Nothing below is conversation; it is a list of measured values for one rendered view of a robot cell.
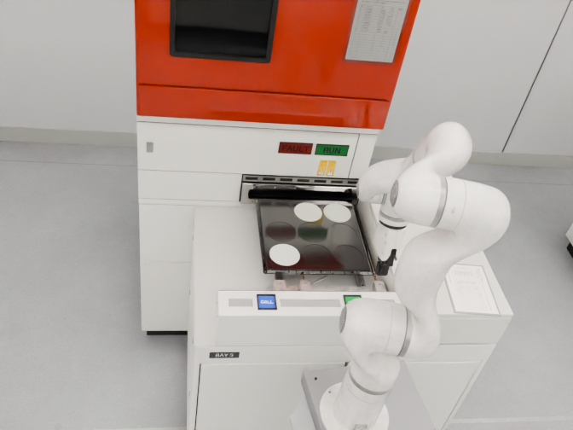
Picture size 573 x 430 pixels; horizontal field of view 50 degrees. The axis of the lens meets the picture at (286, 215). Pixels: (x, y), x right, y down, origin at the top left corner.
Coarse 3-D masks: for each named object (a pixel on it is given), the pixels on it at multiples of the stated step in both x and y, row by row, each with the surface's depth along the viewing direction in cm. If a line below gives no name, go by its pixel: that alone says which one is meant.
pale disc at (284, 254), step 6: (276, 246) 206; (282, 246) 206; (288, 246) 207; (270, 252) 203; (276, 252) 204; (282, 252) 204; (288, 252) 205; (294, 252) 205; (276, 258) 202; (282, 258) 202; (288, 258) 203; (294, 258) 203; (282, 264) 200; (288, 264) 200
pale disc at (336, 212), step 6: (330, 204) 226; (336, 204) 227; (324, 210) 223; (330, 210) 224; (336, 210) 224; (342, 210) 225; (348, 210) 225; (330, 216) 221; (336, 216) 222; (342, 216) 222; (348, 216) 223
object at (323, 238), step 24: (264, 216) 216; (288, 216) 218; (264, 240) 207; (288, 240) 209; (312, 240) 211; (336, 240) 212; (360, 240) 214; (312, 264) 202; (336, 264) 203; (360, 264) 205
